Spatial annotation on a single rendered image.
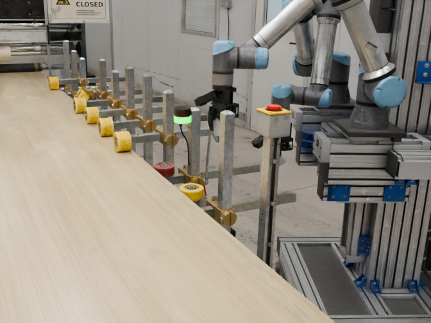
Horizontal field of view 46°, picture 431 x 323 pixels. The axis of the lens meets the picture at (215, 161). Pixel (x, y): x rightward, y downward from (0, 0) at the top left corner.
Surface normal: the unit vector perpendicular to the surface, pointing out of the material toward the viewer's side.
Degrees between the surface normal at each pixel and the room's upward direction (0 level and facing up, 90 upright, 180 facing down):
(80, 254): 0
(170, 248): 0
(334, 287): 0
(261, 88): 90
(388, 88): 97
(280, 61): 90
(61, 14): 90
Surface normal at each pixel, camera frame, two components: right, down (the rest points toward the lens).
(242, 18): -0.84, 0.15
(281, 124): 0.45, 0.29
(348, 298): 0.03, -0.95
